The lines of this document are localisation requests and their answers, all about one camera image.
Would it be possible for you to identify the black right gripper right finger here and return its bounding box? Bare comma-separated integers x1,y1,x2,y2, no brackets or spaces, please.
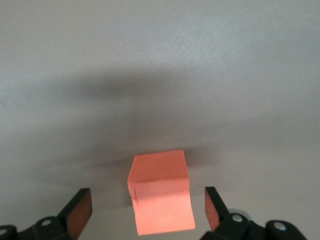
199,186,308,240

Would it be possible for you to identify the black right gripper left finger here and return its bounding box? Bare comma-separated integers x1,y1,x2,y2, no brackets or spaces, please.
0,187,93,240

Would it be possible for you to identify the orange foam block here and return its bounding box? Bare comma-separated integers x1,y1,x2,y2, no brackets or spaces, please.
126,149,196,237

